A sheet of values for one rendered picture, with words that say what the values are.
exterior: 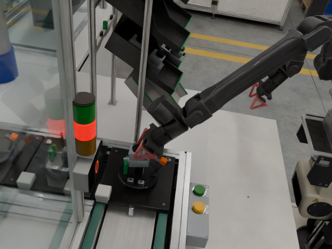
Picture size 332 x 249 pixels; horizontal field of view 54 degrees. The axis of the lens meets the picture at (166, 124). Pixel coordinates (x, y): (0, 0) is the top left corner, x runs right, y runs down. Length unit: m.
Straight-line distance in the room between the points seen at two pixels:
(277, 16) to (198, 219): 4.35
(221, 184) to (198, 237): 0.34
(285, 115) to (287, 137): 0.32
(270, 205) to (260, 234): 0.14
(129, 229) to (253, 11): 4.36
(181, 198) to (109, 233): 0.26
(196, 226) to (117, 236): 0.25
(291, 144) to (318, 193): 1.56
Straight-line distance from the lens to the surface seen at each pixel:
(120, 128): 1.49
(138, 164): 1.08
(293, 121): 3.37
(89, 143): 0.79
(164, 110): 0.93
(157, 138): 0.99
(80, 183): 0.84
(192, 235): 1.06
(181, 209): 1.11
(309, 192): 1.56
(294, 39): 0.94
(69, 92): 0.71
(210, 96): 0.92
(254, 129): 1.65
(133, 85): 1.19
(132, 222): 1.11
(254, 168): 1.45
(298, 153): 3.03
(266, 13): 5.16
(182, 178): 1.19
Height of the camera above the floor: 1.85
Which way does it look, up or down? 40 degrees down
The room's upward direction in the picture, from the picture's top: 9 degrees clockwise
